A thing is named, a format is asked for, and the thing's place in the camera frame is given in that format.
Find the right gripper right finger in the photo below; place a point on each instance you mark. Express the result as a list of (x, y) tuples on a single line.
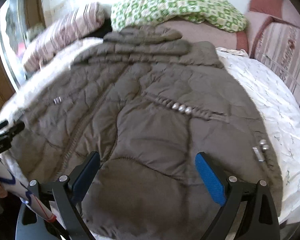
[(259, 219)]

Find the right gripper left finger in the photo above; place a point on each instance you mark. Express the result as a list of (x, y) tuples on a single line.
[(66, 192)]

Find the olive quilted hooded jacket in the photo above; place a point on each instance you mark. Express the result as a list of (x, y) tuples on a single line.
[(147, 102)]

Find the white patterned sleeve forearm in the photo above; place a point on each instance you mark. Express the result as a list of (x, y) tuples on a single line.
[(13, 185)]

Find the striped floral pillow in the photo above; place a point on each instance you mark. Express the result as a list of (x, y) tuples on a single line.
[(63, 32)]

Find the white leaf-print duvet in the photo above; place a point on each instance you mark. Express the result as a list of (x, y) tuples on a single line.
[(272, 98)]

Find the stained glass door panel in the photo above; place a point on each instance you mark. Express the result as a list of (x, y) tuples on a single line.
[(12, 41)]

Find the striped floral side cushion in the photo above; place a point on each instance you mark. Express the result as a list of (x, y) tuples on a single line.
[(278, 48)]

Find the green white checked pillow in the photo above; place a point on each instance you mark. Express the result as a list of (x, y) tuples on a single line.
[(219, 13)]

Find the pink bed sheet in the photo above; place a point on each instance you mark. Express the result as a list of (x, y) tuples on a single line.
[(193, 32)]

